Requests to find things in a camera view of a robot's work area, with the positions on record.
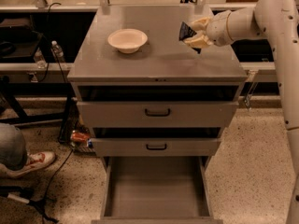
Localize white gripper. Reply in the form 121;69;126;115
183;10;234;49

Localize dark blue rxbar wrapper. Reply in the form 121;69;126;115
178;21;196;41

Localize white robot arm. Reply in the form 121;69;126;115
179;0;299;224

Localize grey drawer cabinet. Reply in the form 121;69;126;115
66;5;249;224

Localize grey top drawer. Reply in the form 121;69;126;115
78;86;237;128

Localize grey drawer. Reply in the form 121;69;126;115
91;157;223;224
78;86;237;128
91;127;221;157

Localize grey middle drawer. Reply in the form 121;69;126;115
91;127;221;157

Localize grey bottom drawer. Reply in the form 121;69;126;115
91;157;223;224

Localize white bowl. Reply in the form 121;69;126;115
107;29;148;54

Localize clear water bottle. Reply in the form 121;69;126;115
51;41;65;63
34;49;47;69

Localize orange snack bag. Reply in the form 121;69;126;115
70;131;91;143

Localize black side table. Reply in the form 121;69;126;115
0;16;75;125

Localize white and red sneaker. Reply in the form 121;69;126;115
6;151;56;178

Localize blue jeans leg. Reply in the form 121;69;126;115
0;123;27;171

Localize black tripod stand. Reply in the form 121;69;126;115
0;186;58;224

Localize wire basket on floor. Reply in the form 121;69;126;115
58;100;95;155

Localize black power cable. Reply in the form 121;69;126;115
40;1;75;224

